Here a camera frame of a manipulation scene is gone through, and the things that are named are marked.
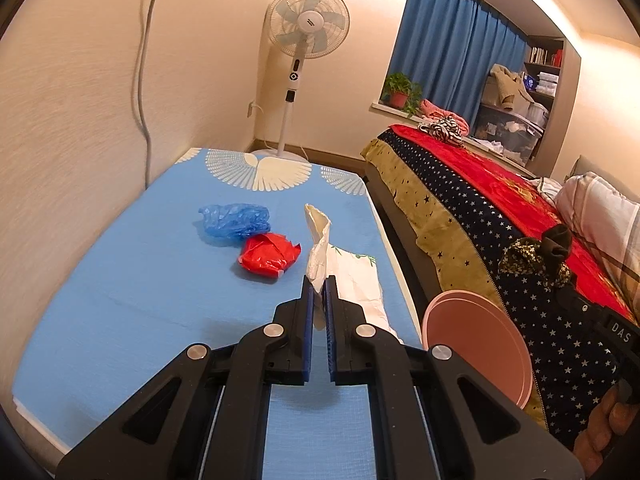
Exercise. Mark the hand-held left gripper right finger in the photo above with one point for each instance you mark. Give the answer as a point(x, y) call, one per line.
point(330, 330)

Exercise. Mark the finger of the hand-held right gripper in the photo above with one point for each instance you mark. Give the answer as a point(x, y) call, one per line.
point(575, 300)

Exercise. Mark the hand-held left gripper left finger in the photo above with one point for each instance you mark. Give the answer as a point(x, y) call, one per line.
point(308, 330)

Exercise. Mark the black gold patterned cloth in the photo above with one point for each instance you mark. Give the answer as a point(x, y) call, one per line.
point(535, 260)

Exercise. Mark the white plastic bag green print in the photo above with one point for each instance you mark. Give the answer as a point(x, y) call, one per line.
point(350, 275)

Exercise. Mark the pink round bin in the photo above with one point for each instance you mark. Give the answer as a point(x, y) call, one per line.
point(475, 340)

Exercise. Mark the person's right hand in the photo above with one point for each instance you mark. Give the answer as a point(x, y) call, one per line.
point(600, 430)

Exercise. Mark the red plastic bag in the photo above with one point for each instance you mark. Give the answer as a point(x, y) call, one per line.
point(267, 255)

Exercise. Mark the plaid pillow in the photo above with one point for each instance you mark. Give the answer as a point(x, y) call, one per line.
point(605, 210)

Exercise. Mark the white crumpled cloth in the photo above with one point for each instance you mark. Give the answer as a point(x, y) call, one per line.
point(550, 190)

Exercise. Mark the blue plastic bag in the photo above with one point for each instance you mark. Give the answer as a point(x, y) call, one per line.
point(232, 220)

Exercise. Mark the grey headboard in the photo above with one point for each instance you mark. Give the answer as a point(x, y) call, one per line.
point(580, 165)

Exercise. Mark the red star-print blanket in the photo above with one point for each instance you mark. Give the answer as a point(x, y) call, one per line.
point(475, 185)

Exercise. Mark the blue mat with wing print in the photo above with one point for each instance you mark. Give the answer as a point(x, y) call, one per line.
point(150, 285)

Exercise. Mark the clear storage box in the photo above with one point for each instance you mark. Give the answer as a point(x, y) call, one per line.
point(505, 132)

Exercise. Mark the black white striped cloth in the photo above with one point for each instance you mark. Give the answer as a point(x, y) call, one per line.
point(442, 130)

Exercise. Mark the beige jacket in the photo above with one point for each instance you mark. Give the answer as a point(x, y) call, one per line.
point(507, 82)

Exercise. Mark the pink cloth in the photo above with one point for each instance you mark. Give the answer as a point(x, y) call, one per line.
point(445, 112)

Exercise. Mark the brown bookshelf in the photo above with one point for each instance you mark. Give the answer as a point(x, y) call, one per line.
point(550, 70)

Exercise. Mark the potted green plant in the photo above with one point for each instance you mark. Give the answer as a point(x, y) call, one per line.
point(400, 92)

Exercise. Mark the row of books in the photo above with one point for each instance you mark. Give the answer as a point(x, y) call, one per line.
point(539, 55)

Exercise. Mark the blue curtain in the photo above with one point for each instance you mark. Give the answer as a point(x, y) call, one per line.
point(450, 45)

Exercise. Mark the white standing fan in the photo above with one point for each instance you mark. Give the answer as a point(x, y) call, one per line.
point(307, 20)

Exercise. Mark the white wall outlet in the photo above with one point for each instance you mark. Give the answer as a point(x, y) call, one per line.
point(254, 109)

